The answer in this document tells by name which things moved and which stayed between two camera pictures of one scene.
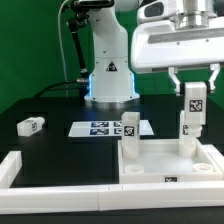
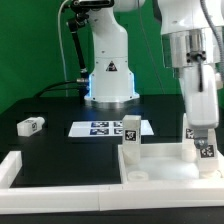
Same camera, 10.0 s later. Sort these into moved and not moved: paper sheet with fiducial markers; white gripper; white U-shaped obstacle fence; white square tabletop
Moved: white gripper; white square tabletop
Not moved: white U-shaped obstacle fence; paper sheet with fiducial markers
